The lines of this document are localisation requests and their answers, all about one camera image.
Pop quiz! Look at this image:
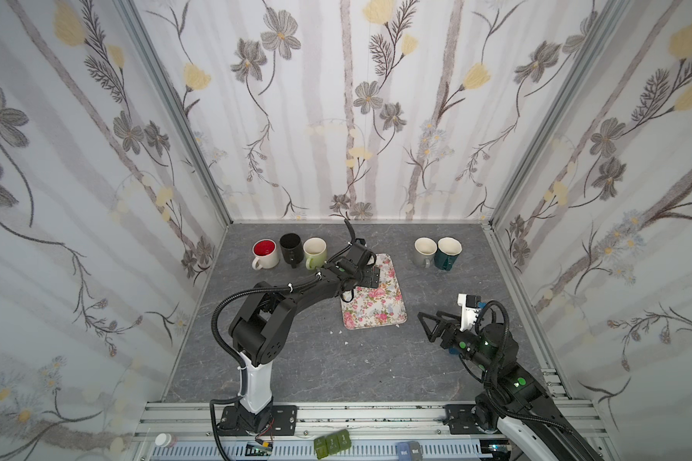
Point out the floral serving tray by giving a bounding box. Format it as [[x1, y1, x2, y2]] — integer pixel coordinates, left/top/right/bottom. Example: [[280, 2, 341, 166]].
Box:
[[341, 254, 408, 330]]

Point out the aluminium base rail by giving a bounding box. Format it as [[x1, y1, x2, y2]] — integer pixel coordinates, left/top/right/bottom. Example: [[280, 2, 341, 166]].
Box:
[[129, 400, 618, 461]]

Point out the green circuit board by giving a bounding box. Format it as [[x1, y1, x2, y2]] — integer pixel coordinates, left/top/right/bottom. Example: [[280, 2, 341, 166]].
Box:
[[313, 429, 352, 460]]

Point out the light green mug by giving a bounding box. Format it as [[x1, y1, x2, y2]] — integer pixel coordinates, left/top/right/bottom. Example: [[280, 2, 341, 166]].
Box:
[[303, 237, 328, 271]]

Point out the black mug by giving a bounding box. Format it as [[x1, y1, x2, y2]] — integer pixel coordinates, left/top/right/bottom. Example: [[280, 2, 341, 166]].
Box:
[[279, 232, 305, 268]]

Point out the black corrugated cable conduit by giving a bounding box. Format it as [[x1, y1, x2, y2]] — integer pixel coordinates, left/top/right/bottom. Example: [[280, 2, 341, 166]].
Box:
[[208, 284, 324, 370]]

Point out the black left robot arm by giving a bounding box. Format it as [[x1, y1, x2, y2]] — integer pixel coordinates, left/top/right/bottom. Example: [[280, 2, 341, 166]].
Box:
[[211, 219, 380, 435]]

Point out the white mug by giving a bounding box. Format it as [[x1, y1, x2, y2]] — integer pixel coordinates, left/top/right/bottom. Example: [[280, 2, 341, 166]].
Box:
[[251, 239, 280, 271]]

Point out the dark green mug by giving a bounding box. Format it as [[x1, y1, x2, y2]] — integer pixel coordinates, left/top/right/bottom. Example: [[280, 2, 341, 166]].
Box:
[[434, 236, 462, 271]]

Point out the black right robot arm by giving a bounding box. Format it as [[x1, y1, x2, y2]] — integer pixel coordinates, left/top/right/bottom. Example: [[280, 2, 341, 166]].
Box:
[[417, 295, 602, 460]]

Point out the blue grey connector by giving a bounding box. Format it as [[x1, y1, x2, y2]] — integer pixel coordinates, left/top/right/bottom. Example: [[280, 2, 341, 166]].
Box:
[[396, 441, 423, 461]]

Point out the grey mug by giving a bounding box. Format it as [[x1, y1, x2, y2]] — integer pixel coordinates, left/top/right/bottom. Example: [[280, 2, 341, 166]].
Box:
[[411, 237, 438, 268]]

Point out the white round cap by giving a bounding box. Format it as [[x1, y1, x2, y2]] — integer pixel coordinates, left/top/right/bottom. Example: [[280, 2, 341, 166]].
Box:
[[154, 433, 177, 449]]

